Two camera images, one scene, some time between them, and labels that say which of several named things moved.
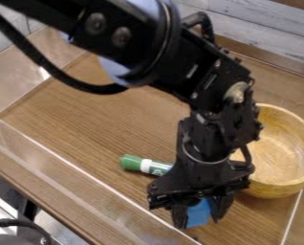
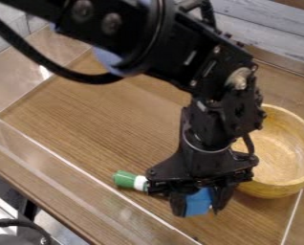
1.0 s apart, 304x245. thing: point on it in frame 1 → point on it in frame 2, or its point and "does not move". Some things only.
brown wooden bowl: x=282 y=155 does not move
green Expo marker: x=154 y=167 → x=126 y=179
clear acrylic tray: x=42 y=187 does not move
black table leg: x=29 y=210 does not move
